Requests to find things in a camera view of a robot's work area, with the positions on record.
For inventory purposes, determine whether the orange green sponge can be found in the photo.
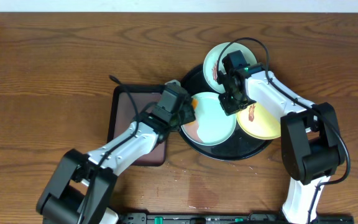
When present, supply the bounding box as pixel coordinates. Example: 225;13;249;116
191;98;198;110

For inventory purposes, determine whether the light blue plate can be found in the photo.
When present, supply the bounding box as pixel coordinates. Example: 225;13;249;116
181;92;237;146
203;42;257;93

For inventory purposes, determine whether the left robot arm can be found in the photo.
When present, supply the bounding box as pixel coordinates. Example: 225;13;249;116
35;91;195;223

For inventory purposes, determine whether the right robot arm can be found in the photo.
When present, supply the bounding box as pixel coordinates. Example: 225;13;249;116
215;62;350;223

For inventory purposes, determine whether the black rectangular tray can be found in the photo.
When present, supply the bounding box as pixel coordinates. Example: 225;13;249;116
107;85;167;167

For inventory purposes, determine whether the round black tray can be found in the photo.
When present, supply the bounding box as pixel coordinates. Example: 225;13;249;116
180;64;272;161

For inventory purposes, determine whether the yellow plate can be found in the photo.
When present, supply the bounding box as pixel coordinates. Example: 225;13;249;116
236;103;281;140

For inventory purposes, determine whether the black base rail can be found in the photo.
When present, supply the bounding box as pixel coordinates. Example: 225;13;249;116
116;212;355;224

